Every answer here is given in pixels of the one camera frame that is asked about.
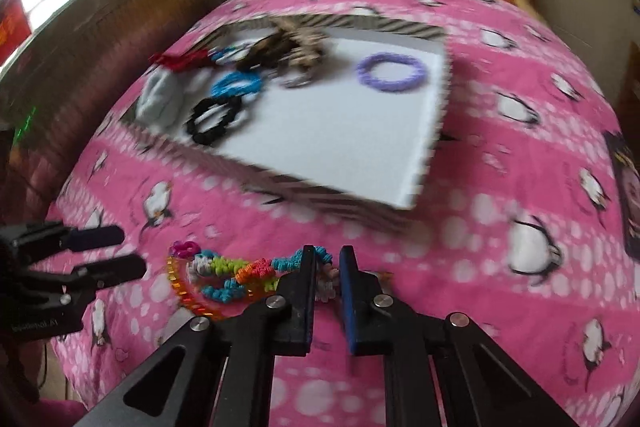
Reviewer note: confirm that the red wall poster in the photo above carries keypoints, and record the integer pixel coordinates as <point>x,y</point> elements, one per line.
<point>10,32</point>

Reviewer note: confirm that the brown wooden panel cabinet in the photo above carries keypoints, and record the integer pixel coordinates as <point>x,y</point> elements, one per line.
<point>125,22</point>

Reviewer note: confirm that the pink penguin print blanket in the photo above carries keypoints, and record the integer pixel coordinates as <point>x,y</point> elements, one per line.
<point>500,257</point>

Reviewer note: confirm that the dark photo book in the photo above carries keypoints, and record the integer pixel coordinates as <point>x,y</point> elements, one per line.
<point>627,192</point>

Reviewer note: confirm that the light blue fluffy scrunchie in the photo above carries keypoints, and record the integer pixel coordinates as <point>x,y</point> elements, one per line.
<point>157,99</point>

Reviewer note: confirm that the red velvet bow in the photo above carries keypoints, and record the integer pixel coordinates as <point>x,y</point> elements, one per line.
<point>175,61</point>

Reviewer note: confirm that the striped cardboard box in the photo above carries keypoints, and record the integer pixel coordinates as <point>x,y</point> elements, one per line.
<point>325,132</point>

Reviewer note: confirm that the black scrunchie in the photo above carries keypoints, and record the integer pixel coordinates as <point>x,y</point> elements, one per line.
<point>192,124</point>

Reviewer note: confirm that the bright blue scrunchie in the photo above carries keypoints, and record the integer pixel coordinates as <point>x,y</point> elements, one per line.
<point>220,89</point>

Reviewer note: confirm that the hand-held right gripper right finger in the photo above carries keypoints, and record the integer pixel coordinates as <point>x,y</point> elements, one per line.
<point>350,307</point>

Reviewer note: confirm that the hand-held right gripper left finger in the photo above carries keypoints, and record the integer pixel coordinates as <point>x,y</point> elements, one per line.
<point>305,307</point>

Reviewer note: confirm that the dark brown scrunchie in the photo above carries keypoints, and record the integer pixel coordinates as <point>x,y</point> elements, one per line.
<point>260,57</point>

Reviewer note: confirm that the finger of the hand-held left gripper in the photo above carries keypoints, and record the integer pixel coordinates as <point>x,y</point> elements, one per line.
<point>90,238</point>
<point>115,271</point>

